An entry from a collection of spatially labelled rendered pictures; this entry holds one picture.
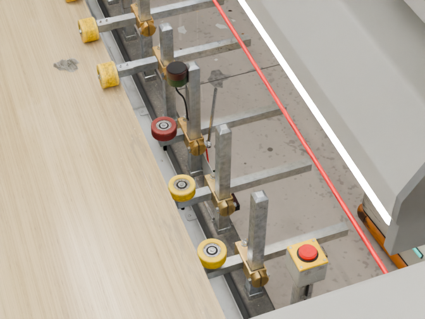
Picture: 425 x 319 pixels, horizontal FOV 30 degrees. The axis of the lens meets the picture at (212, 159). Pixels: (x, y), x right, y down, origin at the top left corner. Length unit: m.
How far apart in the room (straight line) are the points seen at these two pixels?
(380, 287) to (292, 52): 0.27
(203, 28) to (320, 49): 3.87
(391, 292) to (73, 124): 2.32
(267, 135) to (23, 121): 1.49
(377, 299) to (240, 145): 3.46
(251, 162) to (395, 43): 3.19
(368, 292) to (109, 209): 2.06
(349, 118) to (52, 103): 2.21
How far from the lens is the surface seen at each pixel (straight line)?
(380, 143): 0.40
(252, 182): 2.39
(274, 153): 3.64
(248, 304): 2.30
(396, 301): 0.21
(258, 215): 2.01
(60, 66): 2.72
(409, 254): 3.11
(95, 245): 2.19
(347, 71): 0.43
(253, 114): 2.56
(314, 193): 3.49
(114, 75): 2.57
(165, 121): 2.48
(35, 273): 2.16
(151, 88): 2.90
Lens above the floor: 2.63
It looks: 47 degrees down
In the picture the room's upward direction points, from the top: straight up
